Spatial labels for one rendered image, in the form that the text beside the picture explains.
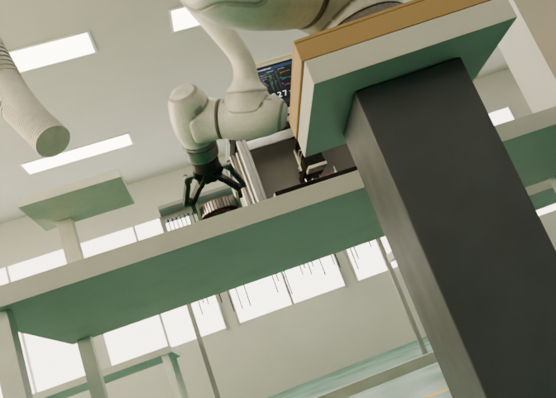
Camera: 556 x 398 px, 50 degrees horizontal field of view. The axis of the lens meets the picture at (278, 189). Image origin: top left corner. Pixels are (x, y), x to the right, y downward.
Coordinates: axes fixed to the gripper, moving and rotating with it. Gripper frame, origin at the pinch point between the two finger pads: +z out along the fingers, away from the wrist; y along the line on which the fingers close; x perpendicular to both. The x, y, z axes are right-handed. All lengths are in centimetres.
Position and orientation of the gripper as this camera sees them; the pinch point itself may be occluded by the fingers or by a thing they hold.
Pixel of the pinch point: (219, 208)
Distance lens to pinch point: 174.8
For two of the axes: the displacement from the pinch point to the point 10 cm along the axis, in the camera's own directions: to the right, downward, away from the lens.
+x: 3.1, 6.3, -7.1
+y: -9.4, 3.2, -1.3
